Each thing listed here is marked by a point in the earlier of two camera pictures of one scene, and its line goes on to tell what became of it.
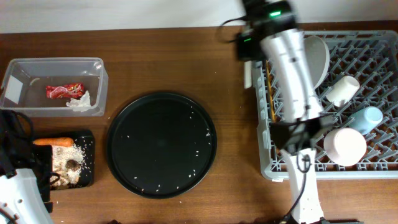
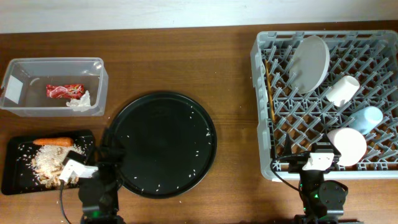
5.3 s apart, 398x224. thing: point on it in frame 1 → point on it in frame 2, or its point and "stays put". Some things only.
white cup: x=343 y=90 stays put
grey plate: x=318 y=58 stays put
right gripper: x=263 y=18 → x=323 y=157
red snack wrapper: x=65 y=91 stays put
